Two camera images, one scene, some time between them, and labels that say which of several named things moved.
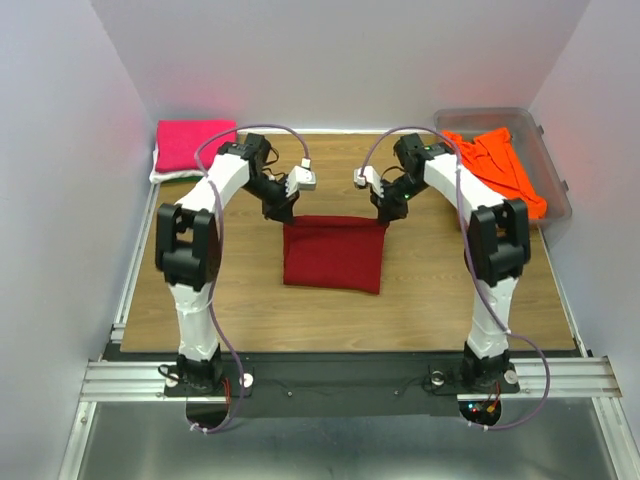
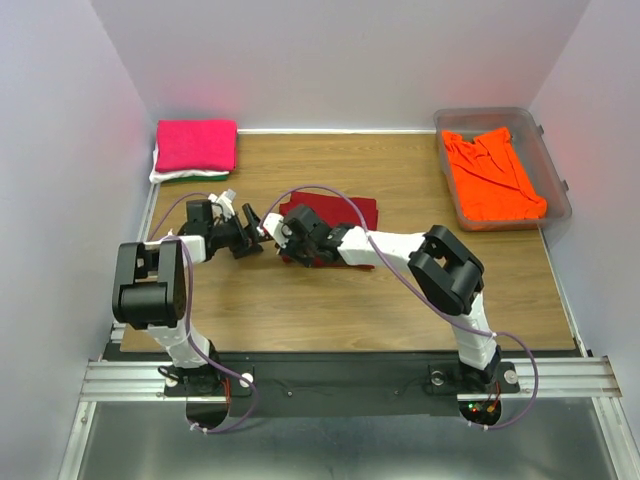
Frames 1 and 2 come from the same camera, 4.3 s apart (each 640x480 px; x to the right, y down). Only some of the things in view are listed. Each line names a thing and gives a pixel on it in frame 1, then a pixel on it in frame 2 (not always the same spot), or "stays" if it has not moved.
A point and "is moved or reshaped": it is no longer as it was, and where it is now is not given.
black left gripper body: x=271 y=192 -> x=230 y=232
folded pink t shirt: x=177 y=140 stays
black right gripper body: x=396 y=194 -> x=301 y=251
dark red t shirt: x=335 y=252 is moved or reshaped
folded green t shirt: x=188 y=179 stays
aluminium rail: x=144 y=381 stays
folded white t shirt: x=158 y=176 stays
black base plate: x=341 y=384 stays
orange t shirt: x=494 y=159 stays
